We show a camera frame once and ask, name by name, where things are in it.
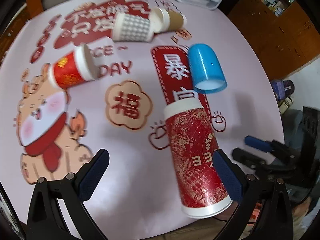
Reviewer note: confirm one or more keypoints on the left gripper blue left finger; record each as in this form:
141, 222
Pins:
91, 173

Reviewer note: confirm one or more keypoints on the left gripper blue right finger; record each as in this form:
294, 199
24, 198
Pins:
230, 175

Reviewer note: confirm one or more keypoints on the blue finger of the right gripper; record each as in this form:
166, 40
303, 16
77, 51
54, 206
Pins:
258, 144
247, 159

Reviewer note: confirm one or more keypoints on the tall red patterned paper cup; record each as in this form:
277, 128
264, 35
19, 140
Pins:
192, 143

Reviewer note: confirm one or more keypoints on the blue plastic cup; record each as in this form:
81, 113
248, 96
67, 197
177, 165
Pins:
206, 72

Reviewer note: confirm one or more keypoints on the small red paper cup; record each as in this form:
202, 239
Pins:
73, 69

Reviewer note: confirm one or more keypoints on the grey checked paper cup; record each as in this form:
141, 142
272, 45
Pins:
131, 28

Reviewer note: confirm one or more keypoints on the brown sleeved paper cup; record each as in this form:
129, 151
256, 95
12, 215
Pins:
163, 20

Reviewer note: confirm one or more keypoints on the pink printed tablecloth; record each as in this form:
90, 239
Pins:
50, 133

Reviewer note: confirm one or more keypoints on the dark wooden shelf cabinet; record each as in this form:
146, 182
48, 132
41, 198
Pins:
280, 33

